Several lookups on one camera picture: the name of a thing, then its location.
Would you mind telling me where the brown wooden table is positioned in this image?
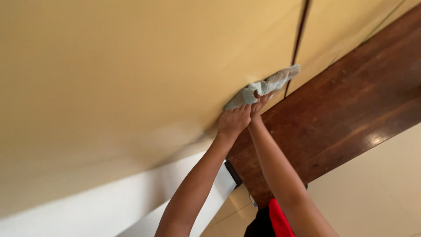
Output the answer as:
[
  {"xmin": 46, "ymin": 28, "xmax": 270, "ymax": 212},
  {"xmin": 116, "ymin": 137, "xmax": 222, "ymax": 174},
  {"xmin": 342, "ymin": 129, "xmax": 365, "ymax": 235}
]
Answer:
[{"xmin": 225, "ymin": 3, "xmax": 421, "ymax": 210}]

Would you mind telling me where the person's red black clothing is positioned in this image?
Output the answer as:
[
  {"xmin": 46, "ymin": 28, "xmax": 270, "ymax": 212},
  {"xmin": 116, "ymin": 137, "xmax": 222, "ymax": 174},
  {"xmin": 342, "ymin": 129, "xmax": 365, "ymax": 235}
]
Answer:
[{"xmin": 243, "ymin": 198, "xmax": 296, "ymax": 237}]

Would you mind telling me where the person's right hand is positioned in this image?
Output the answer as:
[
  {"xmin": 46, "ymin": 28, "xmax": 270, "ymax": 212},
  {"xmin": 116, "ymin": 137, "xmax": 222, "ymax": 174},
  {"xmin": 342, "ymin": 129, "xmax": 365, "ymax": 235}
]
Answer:
[{"xmin": 250, "ymin": 90, "xmax": 275, "ymax": 120}]

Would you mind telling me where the light grey cleaning cloth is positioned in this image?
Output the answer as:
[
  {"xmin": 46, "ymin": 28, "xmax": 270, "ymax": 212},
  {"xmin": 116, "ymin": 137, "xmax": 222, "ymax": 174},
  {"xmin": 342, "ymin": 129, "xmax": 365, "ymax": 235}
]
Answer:
[{"xmin": 224, "ymin": 64, "xmax": 301, "ymax": 111}]

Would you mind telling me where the person's left hand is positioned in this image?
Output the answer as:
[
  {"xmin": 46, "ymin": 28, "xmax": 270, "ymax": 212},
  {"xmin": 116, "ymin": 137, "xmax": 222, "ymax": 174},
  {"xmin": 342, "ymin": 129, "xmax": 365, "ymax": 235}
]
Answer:
[{"xmin": 217, "ymin": 104, "xmax": 252, "ymax": 139}]

